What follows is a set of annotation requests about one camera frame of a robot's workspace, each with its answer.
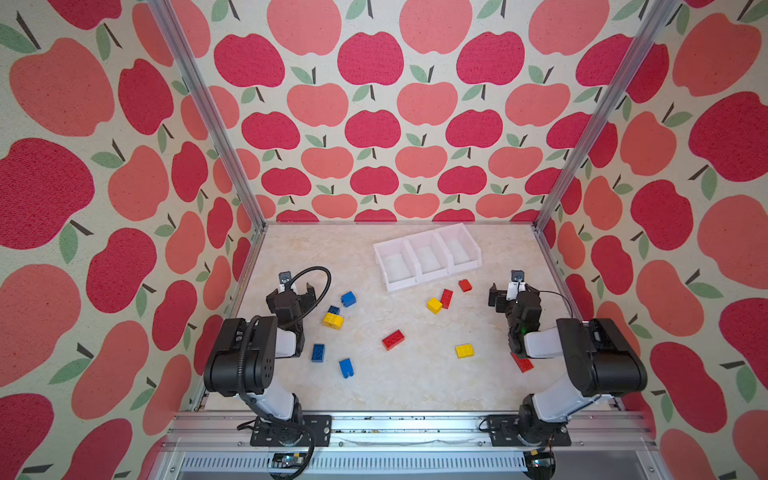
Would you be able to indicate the blue lego cube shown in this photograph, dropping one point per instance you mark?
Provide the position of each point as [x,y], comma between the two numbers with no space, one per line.
[348,299]

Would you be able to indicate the blue flat lego brick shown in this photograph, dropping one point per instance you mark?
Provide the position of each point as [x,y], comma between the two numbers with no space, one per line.
[318,353]

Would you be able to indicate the left aluminium corner post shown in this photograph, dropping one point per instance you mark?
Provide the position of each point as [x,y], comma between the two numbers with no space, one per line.
[175,38]

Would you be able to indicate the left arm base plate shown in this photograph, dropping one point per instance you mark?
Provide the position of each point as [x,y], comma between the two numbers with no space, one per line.
[291,430]

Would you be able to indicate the red long lego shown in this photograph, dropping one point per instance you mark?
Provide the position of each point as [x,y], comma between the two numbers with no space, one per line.
[525,365]
[393,340]

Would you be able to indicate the small red lego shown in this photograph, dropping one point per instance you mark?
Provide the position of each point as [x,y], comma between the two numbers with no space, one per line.
[465,285]

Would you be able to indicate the yellow lego cube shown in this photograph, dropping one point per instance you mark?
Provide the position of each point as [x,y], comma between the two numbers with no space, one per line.
[434,306]

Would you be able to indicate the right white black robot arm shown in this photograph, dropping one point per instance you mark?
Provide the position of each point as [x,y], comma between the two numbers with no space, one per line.
[599,361]

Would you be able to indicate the aluminium corner post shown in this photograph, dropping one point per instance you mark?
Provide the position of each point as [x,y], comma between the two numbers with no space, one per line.
[175,38]
[651,26]

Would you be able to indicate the aluminium front rail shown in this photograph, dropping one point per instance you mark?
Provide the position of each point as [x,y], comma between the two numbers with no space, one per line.
[408,445]

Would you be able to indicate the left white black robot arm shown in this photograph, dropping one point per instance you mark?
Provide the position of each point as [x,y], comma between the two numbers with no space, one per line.
[243,358]

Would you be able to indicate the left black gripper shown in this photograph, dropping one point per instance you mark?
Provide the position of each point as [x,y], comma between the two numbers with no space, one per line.
[287,299]

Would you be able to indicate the blue notched lego brick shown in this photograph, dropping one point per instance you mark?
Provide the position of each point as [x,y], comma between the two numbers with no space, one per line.
[346,368]

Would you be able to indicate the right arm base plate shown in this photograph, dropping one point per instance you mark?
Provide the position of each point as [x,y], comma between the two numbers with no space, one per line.
[511,431]

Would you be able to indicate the white three-compartment plastic bin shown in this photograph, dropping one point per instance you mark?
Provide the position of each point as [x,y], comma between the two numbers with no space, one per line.
[427,256]

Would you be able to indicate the right aluminium corner post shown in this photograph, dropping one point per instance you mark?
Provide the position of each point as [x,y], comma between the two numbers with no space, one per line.
[651,26]

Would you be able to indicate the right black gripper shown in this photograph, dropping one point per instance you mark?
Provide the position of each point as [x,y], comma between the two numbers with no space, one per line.
[501,297]

